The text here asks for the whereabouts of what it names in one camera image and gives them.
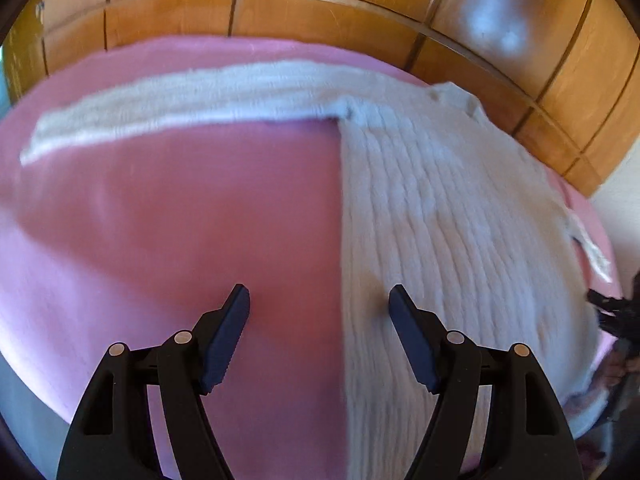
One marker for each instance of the white knit sweater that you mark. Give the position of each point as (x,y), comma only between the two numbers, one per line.
(440,210)

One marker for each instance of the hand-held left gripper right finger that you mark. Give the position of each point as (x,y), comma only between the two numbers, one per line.
(407,332)

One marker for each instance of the white bed sheet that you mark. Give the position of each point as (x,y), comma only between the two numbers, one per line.
(25,425)

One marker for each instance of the pink blanket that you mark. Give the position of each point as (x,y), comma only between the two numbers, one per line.
(175,210)

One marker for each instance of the wooden panelled wardrobe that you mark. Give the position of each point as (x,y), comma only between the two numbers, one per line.
(300,5)

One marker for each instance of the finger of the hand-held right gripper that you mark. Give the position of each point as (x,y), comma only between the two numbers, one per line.
(602,299)

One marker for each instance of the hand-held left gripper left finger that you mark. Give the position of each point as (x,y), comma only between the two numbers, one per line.
(231,331)

